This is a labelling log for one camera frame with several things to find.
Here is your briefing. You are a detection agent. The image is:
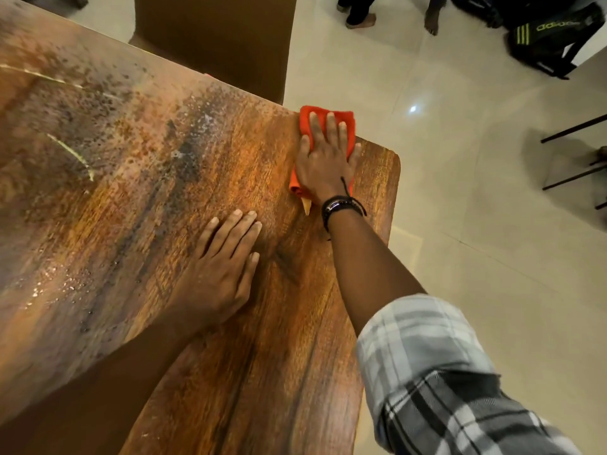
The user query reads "plaid shirt sleeve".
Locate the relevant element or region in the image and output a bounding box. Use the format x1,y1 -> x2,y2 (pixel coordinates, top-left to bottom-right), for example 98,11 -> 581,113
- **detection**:
355,294 -> 583,455

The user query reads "person's left forearm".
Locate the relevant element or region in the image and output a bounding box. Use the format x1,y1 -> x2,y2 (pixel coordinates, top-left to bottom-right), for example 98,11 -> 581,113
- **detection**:
0,305 -> 212,455

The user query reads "brown chair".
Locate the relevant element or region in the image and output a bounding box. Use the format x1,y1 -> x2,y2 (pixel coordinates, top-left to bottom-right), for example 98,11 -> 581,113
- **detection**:
128,0 -> 299,106

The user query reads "person's right forearm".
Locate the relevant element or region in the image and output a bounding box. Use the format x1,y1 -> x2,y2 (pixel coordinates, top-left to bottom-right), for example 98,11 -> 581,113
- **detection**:
326,207 -> 428,338

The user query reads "orange cleaning cloth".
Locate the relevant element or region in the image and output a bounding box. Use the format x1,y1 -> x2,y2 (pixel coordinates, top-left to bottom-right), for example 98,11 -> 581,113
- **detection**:
289,105 -> 358,216

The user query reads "black wristband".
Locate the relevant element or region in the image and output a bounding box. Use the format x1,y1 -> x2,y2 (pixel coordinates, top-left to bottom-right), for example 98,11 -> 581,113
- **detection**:
321,177 -> 368,234

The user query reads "person's right hand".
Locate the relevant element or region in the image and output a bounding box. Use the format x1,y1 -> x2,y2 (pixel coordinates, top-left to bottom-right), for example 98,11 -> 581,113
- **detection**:
294,112 -> 362,205

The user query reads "person's left hand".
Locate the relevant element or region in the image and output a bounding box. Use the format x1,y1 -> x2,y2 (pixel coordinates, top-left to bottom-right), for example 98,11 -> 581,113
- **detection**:
176,209 -> 263,328

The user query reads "black backpack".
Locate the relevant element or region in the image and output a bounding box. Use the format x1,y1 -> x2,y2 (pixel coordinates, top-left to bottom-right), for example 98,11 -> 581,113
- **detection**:
450,0 -> 606,81

